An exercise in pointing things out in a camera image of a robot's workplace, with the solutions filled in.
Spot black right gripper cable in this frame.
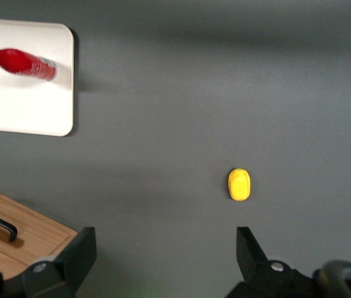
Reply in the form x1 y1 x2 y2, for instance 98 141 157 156
313 260 351 298

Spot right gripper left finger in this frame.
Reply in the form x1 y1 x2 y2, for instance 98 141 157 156
1 226 97 298

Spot beige rectangular tray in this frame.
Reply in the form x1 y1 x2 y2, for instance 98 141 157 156
0 17 75 137

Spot shorter wooden drawer front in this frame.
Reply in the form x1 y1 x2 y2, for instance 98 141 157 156
0 198 71 266

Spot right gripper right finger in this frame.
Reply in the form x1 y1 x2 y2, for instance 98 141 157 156
224 226 313 298

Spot wooden two-drawer cabinet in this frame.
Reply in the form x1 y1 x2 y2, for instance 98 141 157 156
0 181 79 277

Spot red coke bottle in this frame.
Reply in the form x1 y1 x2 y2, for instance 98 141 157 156
0 45 58 81

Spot yellow lemon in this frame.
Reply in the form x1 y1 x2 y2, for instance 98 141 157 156
227 167 252 202

